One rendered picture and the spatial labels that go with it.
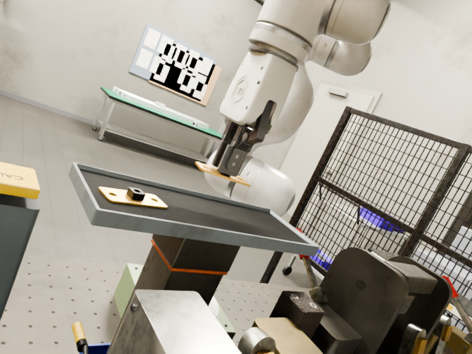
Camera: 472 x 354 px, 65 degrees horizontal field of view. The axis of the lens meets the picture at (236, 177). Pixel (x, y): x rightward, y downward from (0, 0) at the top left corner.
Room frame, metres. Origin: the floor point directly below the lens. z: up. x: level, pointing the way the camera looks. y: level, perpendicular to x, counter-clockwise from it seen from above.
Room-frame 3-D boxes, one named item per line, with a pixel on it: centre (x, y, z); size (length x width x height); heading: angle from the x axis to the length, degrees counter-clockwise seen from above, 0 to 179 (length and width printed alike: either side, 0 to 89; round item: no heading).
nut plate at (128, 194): (0.44, 0.11, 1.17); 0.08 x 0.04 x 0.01; 138
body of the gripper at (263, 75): (0.54, 0.02, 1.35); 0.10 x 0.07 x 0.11; 28
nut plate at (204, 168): (0.54, 0.02, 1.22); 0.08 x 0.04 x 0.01; 118
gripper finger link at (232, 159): (0.51, 0.01, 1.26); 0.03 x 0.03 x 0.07; 28
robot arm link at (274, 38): (0.54, 0.02, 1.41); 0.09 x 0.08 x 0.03; 28
